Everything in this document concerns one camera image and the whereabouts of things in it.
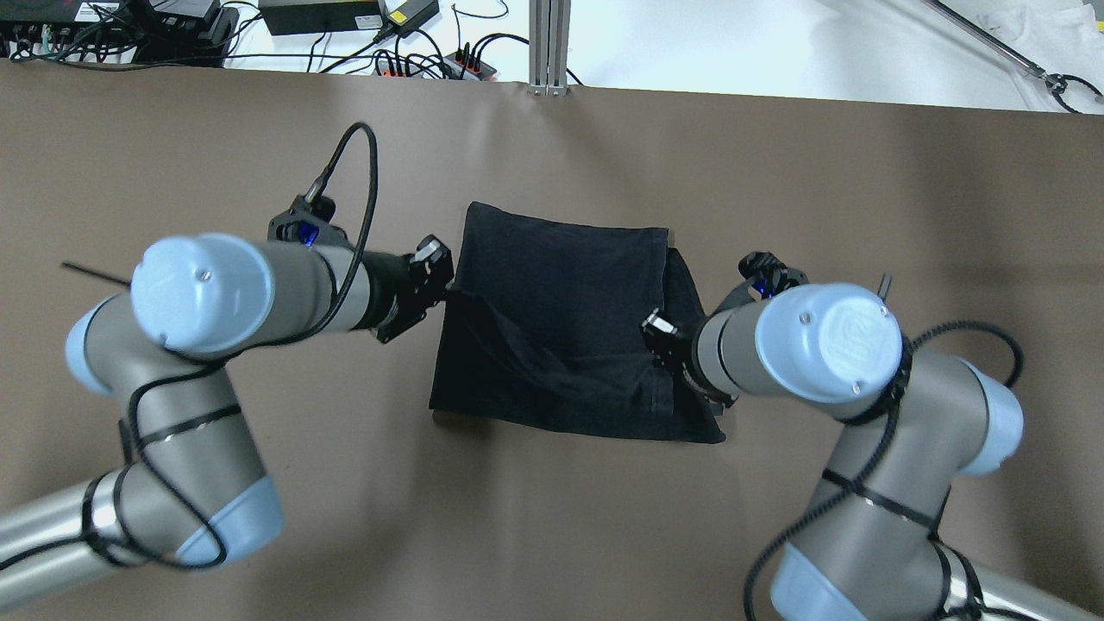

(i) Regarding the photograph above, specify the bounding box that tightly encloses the black printed t-shirt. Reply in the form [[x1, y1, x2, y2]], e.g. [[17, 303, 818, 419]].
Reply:
[[429, 202, 725, 444]]

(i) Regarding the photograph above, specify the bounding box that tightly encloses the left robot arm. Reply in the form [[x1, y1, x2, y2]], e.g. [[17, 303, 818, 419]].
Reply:
[[3, 233, 454, 583]]

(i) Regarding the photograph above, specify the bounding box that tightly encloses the aluminium frame post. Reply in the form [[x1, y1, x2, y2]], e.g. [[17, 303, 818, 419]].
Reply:
[[528, 0, 572, 96]]

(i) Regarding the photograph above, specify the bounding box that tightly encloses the red power strip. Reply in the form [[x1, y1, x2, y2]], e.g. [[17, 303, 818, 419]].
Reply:
[[369, 51, 500, 82]]

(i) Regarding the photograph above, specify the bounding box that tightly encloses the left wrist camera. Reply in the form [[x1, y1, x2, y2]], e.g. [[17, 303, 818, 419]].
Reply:
[[266, 194, 354, 250]]

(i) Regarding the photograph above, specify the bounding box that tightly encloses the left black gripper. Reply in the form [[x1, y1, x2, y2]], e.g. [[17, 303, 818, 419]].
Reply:
[[362, 235, 455, 343]]

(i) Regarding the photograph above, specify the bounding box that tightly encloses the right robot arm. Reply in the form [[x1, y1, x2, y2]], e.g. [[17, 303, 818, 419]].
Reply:
[[640, 283, 1093, 620]]

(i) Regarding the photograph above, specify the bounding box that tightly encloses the black power adapter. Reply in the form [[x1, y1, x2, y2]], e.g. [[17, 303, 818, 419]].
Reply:
[[257, 1, 384, 36]]

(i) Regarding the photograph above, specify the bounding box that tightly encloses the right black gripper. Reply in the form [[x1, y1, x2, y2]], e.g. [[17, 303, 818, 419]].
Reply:
[[640, 308, 737, 408]]

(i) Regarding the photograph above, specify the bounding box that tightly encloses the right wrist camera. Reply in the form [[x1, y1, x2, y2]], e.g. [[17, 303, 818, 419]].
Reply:
[[737, 251, 809, 299]]

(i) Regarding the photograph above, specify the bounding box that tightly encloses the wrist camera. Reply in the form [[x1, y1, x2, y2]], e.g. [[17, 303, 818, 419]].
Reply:
[[737, 251, 809, 299], [266, 194, 354, 250]]

